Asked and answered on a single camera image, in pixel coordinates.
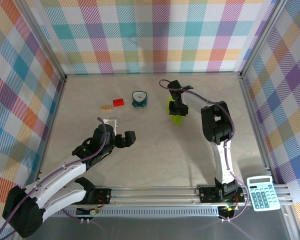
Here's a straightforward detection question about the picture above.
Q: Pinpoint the teal alarm clock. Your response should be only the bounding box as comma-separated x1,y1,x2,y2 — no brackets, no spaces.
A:
131,90,149,110

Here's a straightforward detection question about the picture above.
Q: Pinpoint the light blue calculator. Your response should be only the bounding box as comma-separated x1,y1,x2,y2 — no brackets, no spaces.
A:
246,175,282,212

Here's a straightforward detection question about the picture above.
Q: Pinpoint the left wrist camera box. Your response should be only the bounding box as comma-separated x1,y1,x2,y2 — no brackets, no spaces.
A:
93,117,121,146

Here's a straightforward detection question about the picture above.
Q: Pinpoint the grey metal shelf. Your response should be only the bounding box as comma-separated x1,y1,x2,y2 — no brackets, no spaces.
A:
39,216,295,240

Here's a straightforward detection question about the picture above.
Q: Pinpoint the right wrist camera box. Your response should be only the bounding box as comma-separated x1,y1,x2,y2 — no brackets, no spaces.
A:
166,80,182,91

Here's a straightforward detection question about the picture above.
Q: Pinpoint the aluminium mounting rail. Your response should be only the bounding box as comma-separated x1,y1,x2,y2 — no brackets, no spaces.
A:
47,186,295,208

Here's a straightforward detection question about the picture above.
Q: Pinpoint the aluminium frame post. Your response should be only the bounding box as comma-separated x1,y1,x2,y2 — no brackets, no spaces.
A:
14,0,68,82
238,0,291,79

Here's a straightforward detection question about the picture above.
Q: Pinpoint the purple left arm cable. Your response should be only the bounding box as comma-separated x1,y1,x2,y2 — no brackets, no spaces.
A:
0,116,109,240

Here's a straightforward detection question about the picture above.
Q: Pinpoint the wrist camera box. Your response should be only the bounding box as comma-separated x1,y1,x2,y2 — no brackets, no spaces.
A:
93,117,121,146
166,80,182,91

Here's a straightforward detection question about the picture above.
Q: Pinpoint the slotted metal cable strip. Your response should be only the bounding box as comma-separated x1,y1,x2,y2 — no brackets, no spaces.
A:
47,208,222,218

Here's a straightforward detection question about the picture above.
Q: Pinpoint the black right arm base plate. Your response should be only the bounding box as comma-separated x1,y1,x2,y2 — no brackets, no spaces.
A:
198,186,246,204

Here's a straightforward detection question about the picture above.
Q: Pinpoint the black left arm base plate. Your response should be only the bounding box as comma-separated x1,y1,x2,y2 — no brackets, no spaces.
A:
89,187,113,205

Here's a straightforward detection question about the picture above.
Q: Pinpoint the small circuit board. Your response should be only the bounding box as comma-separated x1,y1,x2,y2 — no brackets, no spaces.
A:
218,204,240,218
76,206,101,216

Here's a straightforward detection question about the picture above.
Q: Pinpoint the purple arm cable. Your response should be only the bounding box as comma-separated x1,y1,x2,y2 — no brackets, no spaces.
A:
0,116,109,240
159,79,248,224

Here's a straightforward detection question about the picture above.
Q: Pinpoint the neon green paper sheet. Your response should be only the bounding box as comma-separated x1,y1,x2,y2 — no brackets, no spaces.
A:
166,96,188,127

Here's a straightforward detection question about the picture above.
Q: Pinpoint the aluminium frame rail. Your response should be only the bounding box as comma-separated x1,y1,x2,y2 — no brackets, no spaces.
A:
238,74,281,186
64,71,242,77
33,76,67,188

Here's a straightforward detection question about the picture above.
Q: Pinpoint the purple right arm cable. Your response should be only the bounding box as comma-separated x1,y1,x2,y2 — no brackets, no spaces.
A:
159,79,248,224

